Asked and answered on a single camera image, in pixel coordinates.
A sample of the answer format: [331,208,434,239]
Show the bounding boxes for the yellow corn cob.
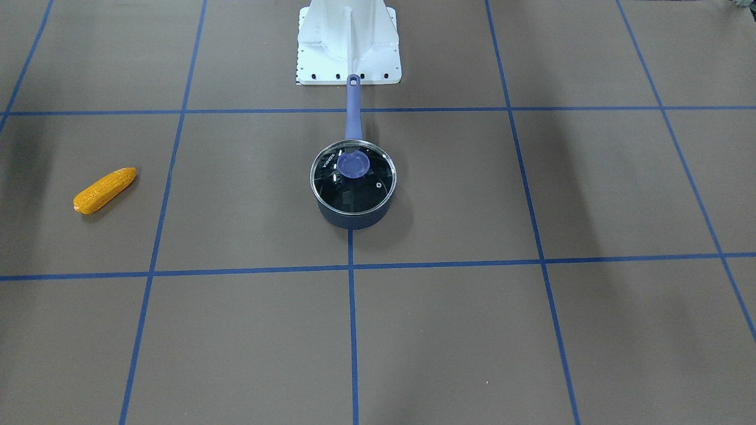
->
[73,167,138,215]

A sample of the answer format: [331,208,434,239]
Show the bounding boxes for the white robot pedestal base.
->
[295,1,402,86]

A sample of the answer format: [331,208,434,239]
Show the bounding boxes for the glass lid blue knob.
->
[309,139,397,216]

